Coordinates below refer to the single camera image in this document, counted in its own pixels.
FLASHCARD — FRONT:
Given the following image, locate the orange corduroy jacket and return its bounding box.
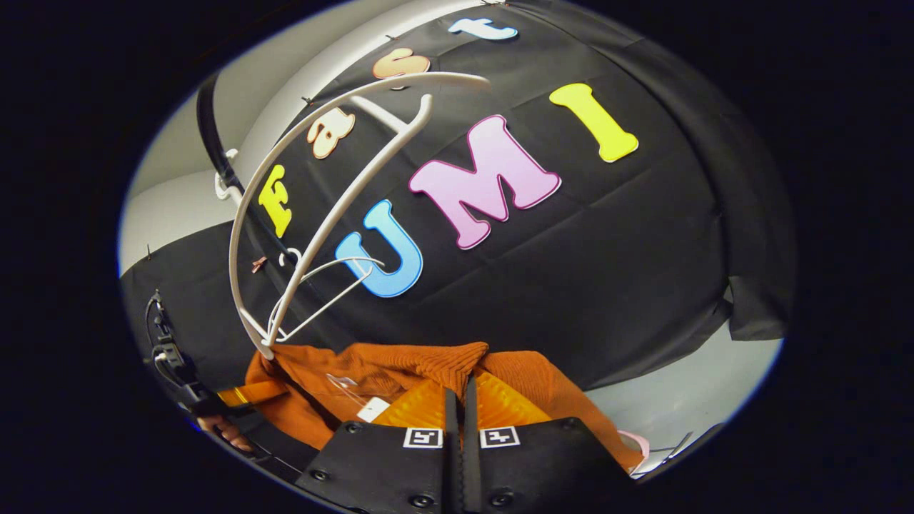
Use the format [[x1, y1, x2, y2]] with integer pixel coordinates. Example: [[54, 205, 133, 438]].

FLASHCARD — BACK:
[[245, 341, 643, 472]]

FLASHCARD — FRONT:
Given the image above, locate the white plastic hanger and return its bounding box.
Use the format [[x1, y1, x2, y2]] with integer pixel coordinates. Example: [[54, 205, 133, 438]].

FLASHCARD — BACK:
[[214, 71, 492, 361], [268, 246, 386, 343]]

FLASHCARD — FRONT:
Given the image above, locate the black backdrop cloth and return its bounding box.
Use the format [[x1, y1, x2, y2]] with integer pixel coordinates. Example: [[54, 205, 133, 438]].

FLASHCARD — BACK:
[[121, 0, 797, 400]]

